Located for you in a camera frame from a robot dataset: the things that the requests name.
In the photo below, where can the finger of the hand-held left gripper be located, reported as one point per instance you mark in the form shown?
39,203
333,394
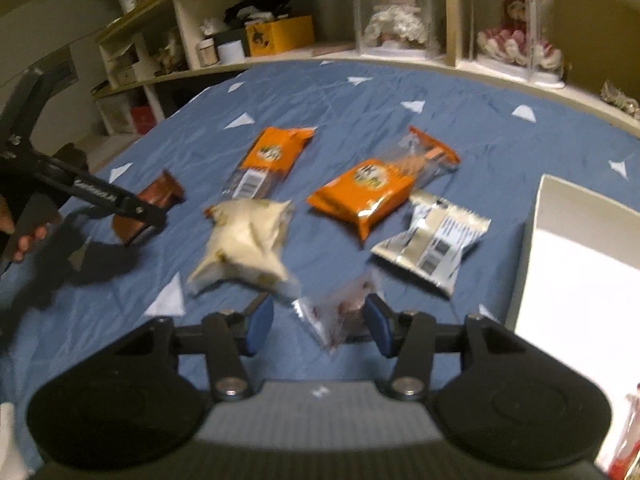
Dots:
100,192
142,234

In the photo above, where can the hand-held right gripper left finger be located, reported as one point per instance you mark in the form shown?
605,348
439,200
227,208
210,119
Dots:
260,327

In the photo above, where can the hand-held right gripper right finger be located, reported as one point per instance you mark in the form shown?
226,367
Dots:
377,327

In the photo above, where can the brown snack packet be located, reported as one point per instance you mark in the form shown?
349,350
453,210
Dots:
160,190

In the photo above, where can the small clear snack packet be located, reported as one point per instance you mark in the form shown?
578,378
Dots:
325,317

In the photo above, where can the cream snack packet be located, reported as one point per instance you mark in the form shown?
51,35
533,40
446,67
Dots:
245,240

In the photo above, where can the silver snack packet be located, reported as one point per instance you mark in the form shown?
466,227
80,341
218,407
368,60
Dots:
435,240

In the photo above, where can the orange clear-end snack packet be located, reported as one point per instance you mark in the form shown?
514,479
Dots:
365,192

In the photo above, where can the orange barcode snack packet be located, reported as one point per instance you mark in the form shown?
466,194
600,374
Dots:
272,155

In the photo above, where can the white cardboard box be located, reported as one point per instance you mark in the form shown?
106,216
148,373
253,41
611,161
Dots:
575,280

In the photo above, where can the red snack packet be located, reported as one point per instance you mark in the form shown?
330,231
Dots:
627,435

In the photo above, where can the person's left hand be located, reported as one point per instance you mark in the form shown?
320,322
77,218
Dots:
25,245

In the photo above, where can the red box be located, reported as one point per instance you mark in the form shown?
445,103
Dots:
143,120

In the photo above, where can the small white drawer box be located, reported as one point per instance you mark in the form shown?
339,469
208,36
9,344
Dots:
128,74

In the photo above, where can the brown figurine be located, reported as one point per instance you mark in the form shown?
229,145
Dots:
169,52

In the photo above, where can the small lidded jar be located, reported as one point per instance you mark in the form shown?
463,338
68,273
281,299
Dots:
207,53

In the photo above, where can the white cup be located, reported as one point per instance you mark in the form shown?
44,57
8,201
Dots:
231,53

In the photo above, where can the white fabric flower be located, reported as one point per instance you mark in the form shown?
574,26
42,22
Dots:
212,26

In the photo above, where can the blue triangle print quilt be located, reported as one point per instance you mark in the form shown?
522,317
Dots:
350,105

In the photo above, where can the yellow cardboard box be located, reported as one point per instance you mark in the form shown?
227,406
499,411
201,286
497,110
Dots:
285,35

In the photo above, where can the black cloth bundle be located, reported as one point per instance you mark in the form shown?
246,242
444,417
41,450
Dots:
260,7

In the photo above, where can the doll in white dress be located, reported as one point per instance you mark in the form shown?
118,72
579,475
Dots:
395,20

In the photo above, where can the wooden shelf unit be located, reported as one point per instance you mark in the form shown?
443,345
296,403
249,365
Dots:
452,20

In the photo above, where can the doll in pink dress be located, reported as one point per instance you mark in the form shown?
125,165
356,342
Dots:
517,35

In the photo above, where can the grey ornament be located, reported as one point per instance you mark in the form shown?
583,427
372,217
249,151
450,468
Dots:
620,99

